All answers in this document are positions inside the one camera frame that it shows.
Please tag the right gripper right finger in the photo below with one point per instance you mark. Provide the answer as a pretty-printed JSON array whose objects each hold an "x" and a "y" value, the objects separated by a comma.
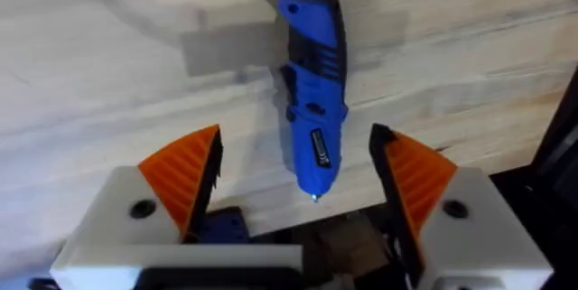
[{"x": 451, "y": 227}]

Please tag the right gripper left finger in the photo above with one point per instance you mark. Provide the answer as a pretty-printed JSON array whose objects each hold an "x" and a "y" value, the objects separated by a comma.
[{"x": 159, "y": 199}]

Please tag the blue electric screwdriver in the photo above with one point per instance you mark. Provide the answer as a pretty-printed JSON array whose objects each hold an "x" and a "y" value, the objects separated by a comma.
[{"x": 316, "y": 96}]

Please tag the black rail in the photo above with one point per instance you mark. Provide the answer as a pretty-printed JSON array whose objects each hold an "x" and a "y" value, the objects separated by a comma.
[{"x": 548, "y": 199}]

